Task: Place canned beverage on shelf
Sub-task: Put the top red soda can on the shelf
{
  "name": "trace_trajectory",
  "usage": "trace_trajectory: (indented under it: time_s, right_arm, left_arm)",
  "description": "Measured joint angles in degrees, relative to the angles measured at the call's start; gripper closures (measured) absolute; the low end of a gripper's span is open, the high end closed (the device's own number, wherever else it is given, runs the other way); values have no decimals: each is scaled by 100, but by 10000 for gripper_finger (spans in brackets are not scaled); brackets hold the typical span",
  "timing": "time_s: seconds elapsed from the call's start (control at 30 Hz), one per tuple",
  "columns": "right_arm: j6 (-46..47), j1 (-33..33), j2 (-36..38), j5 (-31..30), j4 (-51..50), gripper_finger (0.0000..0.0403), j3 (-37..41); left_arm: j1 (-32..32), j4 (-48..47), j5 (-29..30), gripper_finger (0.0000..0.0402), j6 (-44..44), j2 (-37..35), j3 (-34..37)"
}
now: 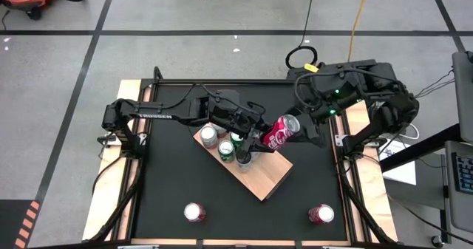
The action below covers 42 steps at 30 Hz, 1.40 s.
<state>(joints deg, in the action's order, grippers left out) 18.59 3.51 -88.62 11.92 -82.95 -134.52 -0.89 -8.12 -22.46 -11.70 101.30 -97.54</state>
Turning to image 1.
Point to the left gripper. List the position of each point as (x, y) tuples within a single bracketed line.
[(240, 119)]

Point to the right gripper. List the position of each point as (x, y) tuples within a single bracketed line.
[(312, 129)]

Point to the green Sprite can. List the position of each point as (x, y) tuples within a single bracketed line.
[(226, 150), (236, 140)]

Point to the silver Celsius Peach Vibe can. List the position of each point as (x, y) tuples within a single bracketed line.
[(243, 164)]

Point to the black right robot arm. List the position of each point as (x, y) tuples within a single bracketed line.
[(388, 94)]

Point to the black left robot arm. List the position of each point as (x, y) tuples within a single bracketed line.
[(155, 112)]

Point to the black computer case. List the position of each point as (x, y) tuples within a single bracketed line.
[(295, 73)]

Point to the yellow tape tag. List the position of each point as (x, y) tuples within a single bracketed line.
[(311, 68)]

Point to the white paper sheet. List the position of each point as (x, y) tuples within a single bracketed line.
[(399, 171)]

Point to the black desk beam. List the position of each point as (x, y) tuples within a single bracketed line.
[(417, 149)]

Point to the grey monitor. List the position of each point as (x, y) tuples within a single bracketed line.
[(463, 90)]

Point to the black keyboard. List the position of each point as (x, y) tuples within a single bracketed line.
[(463, 173)]

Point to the grey desk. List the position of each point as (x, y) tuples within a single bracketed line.
[(456, 212)]

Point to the black hazard-striped floor mat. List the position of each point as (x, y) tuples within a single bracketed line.
[(11, 219)]

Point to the wooden shelf black metal frame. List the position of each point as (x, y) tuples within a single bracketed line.
[(266, 175)]

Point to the black aluminium table frame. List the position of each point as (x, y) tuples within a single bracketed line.
[(240, 81)]

